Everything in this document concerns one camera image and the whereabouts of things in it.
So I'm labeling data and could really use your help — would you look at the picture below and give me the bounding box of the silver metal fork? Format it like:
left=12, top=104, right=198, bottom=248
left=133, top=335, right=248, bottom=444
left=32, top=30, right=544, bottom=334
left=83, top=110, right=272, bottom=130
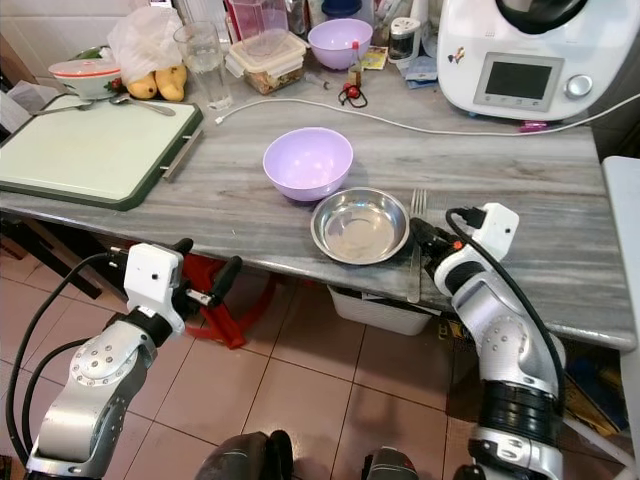
left=406, top=187, right=430, bottom=305

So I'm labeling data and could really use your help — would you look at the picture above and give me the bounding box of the red plastic stool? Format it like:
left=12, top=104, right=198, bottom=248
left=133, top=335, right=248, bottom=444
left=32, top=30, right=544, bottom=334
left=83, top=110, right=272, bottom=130
left=160, top=250, right=263, bottom=348

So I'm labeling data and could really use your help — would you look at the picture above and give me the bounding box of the stainless steel bowl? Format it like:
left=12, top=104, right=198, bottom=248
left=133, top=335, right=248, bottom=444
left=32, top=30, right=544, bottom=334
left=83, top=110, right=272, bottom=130
left=309, top=187, right=412, bottom=268

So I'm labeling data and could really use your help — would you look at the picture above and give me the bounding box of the white plastic bin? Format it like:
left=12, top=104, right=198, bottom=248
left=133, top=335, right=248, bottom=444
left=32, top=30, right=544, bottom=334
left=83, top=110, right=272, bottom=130
left=324, top=284, right=427, bottom=337

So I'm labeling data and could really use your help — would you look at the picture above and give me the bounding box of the white green-edged cutting board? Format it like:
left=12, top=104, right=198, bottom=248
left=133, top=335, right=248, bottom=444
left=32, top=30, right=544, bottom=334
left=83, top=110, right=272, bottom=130
left=0, top=94, right=205, bottom=213

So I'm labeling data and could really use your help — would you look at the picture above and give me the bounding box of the large purple plastic bowl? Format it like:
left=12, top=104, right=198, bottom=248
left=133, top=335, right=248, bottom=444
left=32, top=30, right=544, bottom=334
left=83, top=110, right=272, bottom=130
left=262, top=127, right=356, bottom=205

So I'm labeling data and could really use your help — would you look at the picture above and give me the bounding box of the silver metal spoon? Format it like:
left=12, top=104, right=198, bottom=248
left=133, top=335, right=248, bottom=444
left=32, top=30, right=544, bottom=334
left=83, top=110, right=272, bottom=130
left=28, top=94, right=178, bottom=119

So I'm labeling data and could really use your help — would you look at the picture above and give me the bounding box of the blue folded cloth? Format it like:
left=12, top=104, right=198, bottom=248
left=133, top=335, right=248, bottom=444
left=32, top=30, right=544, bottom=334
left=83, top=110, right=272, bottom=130
left=404, top=55, right=442, bottom=88

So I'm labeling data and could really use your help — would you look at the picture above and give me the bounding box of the yellow mango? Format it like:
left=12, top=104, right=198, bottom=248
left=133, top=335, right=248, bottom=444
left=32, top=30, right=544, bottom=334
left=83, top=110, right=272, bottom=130
left=125, top=70, right=159, bottom=101
left=156, top=64, right=190, bottom=102

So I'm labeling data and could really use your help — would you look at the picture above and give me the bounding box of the black left robot leg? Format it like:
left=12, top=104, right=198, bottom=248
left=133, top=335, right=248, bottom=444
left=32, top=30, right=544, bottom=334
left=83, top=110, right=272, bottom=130
left=194, top=430, right=298, bottom=480

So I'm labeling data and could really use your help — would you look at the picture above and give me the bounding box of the black robot leg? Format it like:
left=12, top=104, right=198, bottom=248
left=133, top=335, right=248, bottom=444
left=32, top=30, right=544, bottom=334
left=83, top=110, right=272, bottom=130
left=359, top=446, right=433, bottom=480
left=194, top=430, right=298, bottom=480

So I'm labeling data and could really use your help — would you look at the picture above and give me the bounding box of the small brown sauce bottle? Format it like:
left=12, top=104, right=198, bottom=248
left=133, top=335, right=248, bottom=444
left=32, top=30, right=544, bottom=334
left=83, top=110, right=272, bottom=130
left=347, top=41, right=365, bottom=93

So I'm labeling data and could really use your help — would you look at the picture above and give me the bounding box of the yellow paper packet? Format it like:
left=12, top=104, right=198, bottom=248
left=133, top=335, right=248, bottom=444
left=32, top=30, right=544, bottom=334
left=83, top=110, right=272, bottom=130
left=359, top=45, right=390, bottom=72

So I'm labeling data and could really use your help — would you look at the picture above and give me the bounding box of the white flat panel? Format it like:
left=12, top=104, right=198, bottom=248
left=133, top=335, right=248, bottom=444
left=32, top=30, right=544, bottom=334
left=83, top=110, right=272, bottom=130
left=600, top=155, right=640, bottom=353

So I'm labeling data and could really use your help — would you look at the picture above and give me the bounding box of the clear drinking glass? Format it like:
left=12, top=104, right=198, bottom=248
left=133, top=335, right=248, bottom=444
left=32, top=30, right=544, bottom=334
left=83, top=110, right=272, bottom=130
left=172, top=21, right=234, bottom=112

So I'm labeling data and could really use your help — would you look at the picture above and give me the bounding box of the white bowl with red rim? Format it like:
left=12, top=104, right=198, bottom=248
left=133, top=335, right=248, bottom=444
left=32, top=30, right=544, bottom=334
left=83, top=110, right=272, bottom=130
left=49, top=58, right=125, bottom=102

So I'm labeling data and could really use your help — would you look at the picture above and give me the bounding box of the yellow cardboard box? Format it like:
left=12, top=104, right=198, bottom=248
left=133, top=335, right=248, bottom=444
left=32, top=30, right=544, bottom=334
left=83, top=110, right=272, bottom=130
left=563, top=340, right=623, bottom=433

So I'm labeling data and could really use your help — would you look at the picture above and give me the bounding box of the clear lidded food container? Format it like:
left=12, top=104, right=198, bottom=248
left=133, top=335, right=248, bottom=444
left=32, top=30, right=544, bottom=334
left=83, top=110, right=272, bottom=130
left=224, top=30, right=309, bottom=98

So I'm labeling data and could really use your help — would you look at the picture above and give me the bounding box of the small purple plastic bowl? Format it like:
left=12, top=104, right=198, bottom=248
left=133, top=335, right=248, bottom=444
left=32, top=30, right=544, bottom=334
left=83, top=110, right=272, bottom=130
left=306, top=18, right=375, bottom=72

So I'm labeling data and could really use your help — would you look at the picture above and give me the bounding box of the white kitchen cooking appliance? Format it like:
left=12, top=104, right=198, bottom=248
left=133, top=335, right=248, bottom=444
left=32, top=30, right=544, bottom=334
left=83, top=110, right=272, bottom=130
left=436, top=0, right=640, bottom=125

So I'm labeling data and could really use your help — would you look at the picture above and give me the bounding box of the white crumpled plastic bag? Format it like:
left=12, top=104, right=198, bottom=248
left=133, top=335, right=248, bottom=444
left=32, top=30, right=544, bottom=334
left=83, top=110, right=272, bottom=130
left=106, top=7, right=185, bottom=83

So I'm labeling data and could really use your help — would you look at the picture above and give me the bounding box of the black right robot leg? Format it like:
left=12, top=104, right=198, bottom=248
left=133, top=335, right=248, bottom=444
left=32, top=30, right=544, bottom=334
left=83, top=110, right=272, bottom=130
left=359, top=446, right=433, bottom=480

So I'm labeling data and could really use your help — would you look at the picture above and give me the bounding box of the clear plastic bag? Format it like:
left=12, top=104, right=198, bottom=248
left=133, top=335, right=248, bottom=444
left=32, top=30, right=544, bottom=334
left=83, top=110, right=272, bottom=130
left=0, top=78, right=61, bottom=133

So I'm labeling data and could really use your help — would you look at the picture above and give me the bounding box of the pink plastic container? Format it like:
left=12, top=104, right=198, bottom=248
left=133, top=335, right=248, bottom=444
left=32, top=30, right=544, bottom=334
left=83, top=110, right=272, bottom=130
left=227, top=0, right=278, bottom=42

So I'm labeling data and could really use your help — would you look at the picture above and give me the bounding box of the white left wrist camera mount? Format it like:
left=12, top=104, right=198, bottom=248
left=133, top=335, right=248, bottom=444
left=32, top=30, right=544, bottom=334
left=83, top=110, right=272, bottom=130
left=124, top=242, right=187, bottom=337

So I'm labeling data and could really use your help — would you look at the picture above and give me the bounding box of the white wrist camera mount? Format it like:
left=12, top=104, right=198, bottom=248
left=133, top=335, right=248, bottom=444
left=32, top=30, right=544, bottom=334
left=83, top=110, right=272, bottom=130
left=453, top=201, right=522, bottom=293
left=124, top=242, right=187, bottom=337

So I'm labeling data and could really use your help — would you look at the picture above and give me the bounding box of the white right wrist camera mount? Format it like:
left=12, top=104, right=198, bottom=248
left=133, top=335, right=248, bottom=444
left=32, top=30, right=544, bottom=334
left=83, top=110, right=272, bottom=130
left=453, top=201, right=522, bottom=293

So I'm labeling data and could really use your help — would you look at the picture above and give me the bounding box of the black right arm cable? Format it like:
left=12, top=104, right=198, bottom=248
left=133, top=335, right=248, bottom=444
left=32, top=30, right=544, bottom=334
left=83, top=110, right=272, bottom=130
left=446, top=206, right=567, bottom=396

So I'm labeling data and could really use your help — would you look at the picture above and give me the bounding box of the white power cable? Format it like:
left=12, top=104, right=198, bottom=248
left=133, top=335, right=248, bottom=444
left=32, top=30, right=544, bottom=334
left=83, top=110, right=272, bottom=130
left=214, top=92, right=640, bottom=137

